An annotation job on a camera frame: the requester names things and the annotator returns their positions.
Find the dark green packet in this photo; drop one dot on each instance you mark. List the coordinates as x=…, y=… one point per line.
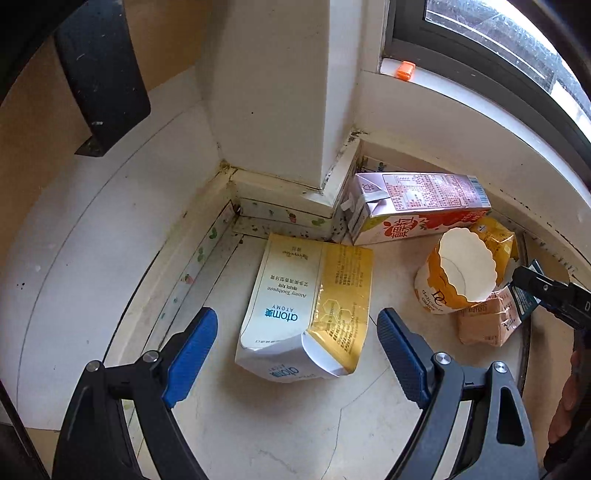
x=526, y=304

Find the white and yellow toothpaste box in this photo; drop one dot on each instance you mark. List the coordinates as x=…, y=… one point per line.
x=286, y=300

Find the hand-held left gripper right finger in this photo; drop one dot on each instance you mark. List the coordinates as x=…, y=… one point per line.
x=401, y=355

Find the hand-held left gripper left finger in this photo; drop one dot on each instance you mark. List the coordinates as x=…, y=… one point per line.
x=191, y=355

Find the orange clip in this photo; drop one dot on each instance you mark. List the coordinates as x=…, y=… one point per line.
x=406, y=69

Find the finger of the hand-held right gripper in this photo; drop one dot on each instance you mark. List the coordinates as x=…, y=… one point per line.
x=549, y=290

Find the crumpled beige wrapper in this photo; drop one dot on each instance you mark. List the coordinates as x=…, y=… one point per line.
x=485, y=323

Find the yellow and white paper cup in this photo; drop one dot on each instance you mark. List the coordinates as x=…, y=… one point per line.
x=461, y=272

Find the person's right hand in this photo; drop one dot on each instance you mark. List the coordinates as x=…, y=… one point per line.
x=565, y=397

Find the dark framed window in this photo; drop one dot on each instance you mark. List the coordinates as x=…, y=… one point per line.
x=461, y=50

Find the yellow snack packet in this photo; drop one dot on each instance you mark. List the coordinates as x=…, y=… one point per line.
x=498, y=240

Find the black furniture leg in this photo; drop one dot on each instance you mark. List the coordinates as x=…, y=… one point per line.
x=101, y=69

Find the pink juice carton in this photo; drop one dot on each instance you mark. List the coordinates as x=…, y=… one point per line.
x=415, y=198

